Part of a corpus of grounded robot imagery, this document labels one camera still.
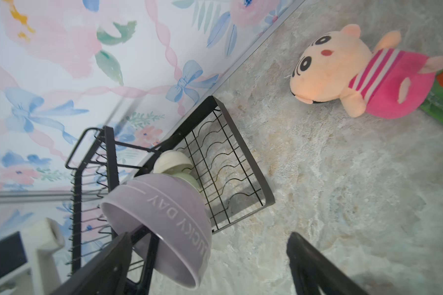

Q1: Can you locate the black wire dish rack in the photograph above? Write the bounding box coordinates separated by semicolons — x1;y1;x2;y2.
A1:
65;97;275;274

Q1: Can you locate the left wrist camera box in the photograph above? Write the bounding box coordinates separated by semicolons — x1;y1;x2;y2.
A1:
0;218;65;295

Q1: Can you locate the cream speckled bowl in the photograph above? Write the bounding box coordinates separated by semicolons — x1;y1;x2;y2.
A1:
153;150;194;175

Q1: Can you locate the lavender bowl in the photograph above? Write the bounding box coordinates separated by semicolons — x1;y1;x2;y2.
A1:
100;174;212;290

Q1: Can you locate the light green bowl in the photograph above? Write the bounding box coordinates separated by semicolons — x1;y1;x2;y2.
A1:
171;172;201;192

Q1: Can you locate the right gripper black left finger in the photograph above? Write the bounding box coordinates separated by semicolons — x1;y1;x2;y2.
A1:
52;233;132;295

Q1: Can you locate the pink plush doll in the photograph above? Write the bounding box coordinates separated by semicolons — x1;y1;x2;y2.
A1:
290;24;443;119

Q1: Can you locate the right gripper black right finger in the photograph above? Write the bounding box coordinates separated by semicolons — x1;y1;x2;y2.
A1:
286;232;365;295

